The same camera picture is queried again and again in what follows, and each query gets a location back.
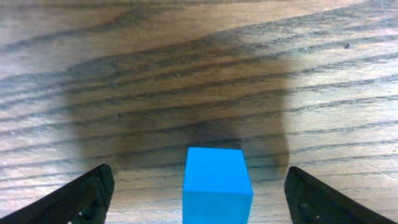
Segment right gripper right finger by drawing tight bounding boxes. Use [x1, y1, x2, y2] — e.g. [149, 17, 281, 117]
[284, 166, 398, 224]

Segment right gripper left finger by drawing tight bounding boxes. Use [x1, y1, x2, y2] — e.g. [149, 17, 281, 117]
[0, 163, 116, 224]

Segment blue cube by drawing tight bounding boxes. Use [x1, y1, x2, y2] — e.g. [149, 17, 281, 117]
[182, 146, 254, 224]

